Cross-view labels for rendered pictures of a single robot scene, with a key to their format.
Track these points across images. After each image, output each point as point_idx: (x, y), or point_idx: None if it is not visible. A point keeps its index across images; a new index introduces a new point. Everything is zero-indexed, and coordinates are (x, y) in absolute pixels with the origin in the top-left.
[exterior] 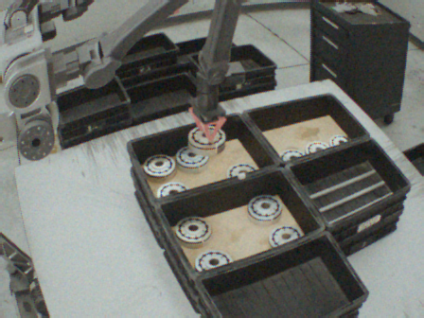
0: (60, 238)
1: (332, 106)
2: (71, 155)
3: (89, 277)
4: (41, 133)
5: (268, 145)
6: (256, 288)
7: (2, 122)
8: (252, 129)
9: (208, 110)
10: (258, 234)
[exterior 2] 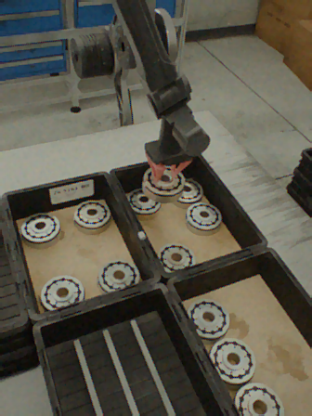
0: (122, 150)
1: None
2: (234, 151)
3: (74, 171)
4: (124, 41)
5: (202, 268)
6: (3, 267)
7: None
8: (234, 254)
9: (158, 146)
10: (86, 275)
